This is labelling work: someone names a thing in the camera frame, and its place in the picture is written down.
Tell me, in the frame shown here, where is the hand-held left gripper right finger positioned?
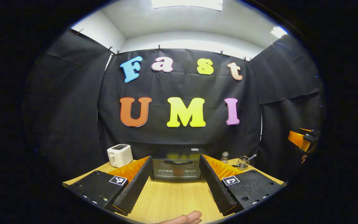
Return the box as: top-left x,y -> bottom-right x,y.
199,154 -> 284,217

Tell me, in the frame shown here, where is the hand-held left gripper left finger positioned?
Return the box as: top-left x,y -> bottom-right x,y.
62,156 -> 154,217

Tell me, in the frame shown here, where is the black electric oven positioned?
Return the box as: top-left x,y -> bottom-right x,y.
149,147 -> 206,182

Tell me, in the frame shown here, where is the small clear glass jar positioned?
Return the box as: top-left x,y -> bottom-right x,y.
236,155 -> 250,170

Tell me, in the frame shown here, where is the white toaster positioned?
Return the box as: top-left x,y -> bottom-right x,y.
107,144 -> 134,168

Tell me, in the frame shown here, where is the small ceiling light panel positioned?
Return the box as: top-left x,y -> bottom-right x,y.
271,26 -> 288,39

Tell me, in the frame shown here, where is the large ceiling light panel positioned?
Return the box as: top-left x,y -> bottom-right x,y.
150,0 -> 223,12

